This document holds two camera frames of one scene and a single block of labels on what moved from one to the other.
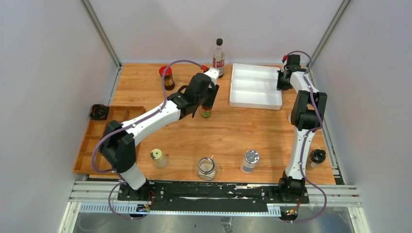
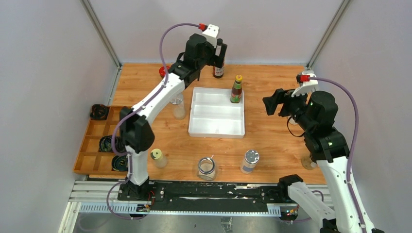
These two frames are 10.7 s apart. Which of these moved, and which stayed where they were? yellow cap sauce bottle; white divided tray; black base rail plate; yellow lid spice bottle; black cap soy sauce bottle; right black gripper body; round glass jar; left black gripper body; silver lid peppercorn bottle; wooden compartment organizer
Moved: right black gripper body; left black gripper body; white divided tray; yellow cap sauce bottle
Stayed: black cap soy sauce bottle; yellow lid spice bottle; round glass jar; silver lid peppercorn bottle; black base rail plate; wooden compartment organizer
